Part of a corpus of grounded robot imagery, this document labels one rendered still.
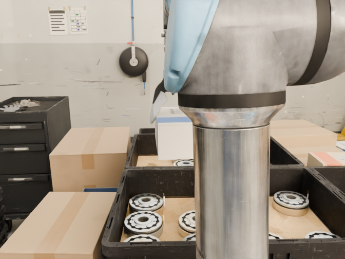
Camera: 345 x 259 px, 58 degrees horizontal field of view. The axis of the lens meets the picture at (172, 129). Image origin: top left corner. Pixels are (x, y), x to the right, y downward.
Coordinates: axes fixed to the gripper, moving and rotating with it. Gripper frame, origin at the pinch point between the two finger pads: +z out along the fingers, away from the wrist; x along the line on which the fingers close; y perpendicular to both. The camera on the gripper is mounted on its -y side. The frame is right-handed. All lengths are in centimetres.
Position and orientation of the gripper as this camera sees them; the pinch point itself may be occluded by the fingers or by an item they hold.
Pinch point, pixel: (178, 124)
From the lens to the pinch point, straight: 83.1
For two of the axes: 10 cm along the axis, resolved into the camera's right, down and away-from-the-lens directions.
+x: -10.0, 0.3, -0.9
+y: -0.9, -2.6, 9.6
